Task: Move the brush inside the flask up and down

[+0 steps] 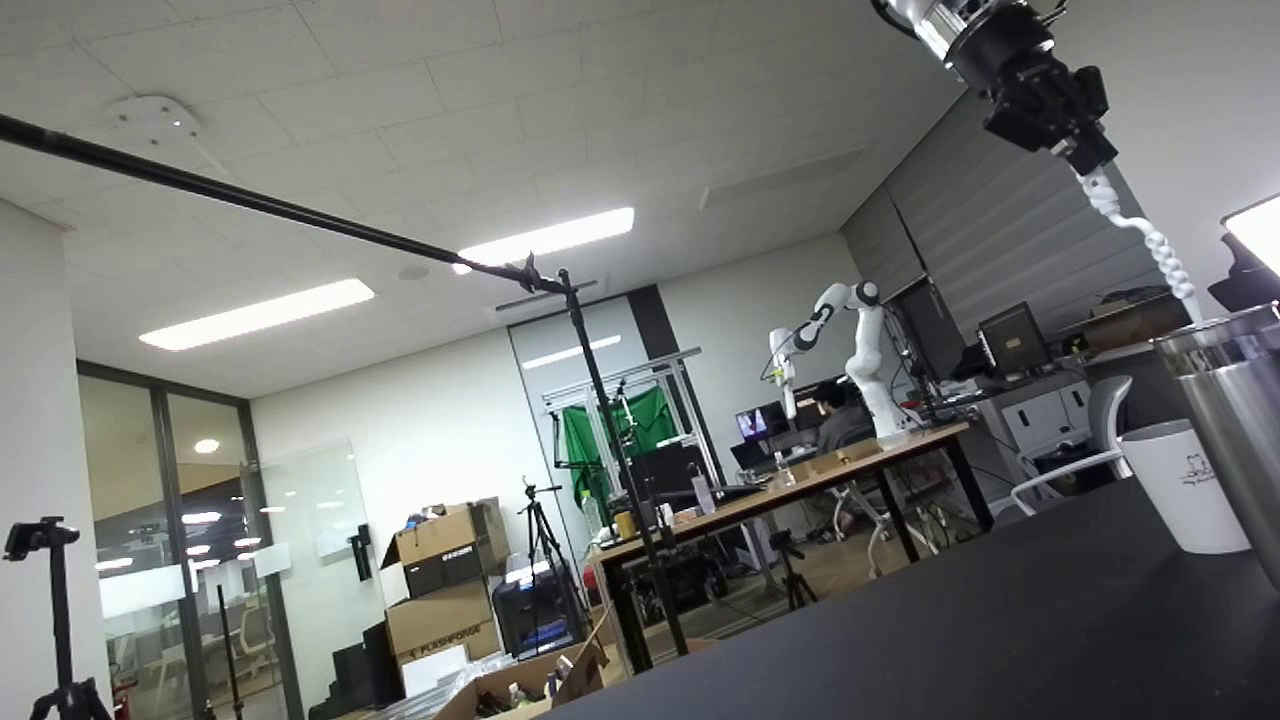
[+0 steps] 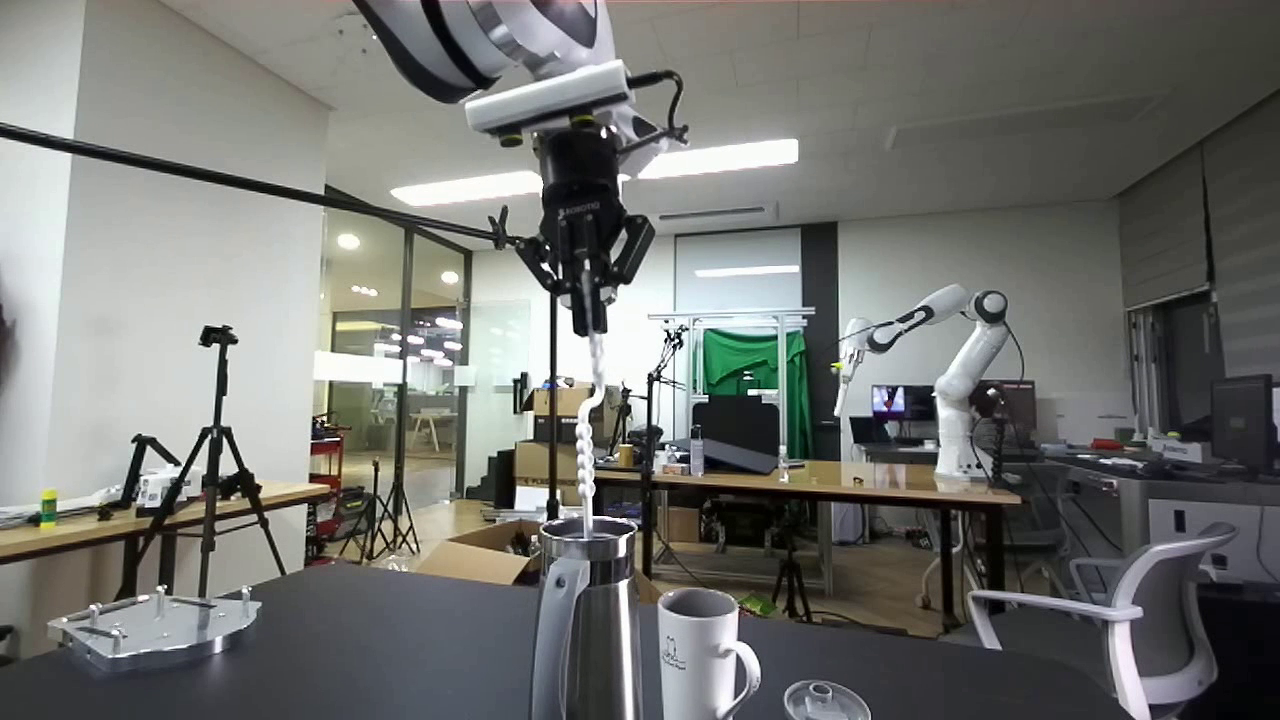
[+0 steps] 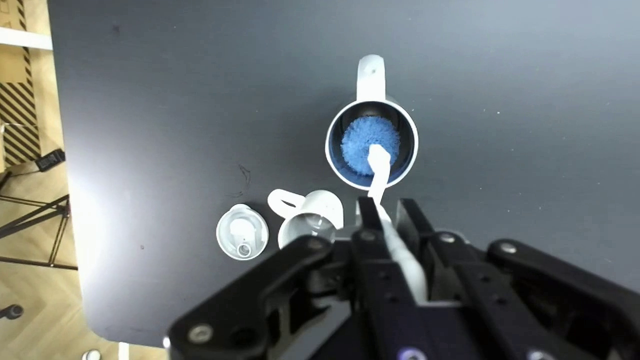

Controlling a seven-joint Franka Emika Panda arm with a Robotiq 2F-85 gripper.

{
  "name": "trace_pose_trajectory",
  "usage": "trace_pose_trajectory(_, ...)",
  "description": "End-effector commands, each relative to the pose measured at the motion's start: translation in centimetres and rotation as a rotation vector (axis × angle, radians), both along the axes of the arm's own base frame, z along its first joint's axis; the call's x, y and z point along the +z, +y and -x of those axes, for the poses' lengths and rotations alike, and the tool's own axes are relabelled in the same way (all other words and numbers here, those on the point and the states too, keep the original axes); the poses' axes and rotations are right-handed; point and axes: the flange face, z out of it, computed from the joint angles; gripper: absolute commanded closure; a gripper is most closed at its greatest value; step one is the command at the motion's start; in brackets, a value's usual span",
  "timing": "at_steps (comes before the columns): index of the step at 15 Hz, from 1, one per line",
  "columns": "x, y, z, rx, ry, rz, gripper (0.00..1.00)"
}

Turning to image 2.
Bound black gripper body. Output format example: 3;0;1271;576
534;119;632;262

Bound white bottle brush blue head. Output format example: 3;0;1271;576
573;330;613;528

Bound stainless steel flask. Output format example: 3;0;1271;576
529;515;642;720

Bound stacked cardboard boxes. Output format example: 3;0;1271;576
529;380;632;488

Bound thin black vertical stand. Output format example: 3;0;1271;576
539;283;562;528

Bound long ceiling light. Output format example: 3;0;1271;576
387;137;804;210

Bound green screen backdrop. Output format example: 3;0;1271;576
700;327;817;465

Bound black stand with white head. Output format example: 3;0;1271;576
636;314;700;582

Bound black monitor on desk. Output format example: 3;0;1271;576
689;393;783;474

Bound open cardboard box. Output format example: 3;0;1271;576
414;521;552;592

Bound folded black tripods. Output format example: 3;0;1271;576
332;454;428;565

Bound wooden desk black legs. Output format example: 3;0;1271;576
582;454;1023;641

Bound lit laptop screen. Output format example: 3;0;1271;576
869;380;939;424

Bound short black tripod stand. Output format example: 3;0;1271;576
766;536;819;628

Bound white ceramic mug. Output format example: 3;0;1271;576
657;582;766;720

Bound long black boom pole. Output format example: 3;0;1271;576
0;115;522;252

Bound small black stand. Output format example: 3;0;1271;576
96;432;184;525

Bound clear round lid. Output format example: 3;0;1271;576
780;677;875;720

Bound clear acrylic plate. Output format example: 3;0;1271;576
47;582;267;677

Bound long wooden bench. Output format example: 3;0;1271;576
0;479;339;567

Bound grey lab counter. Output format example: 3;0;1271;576
1060;449;1280;592

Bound dark computer monitor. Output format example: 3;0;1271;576
1209;372;1280;474

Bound white office chair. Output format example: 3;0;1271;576
962;530;1238;720

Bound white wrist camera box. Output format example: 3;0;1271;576
460;55;636;144

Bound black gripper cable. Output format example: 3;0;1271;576
616;67;697;153

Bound tall black camera tripod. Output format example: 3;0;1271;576
115;318;291;598

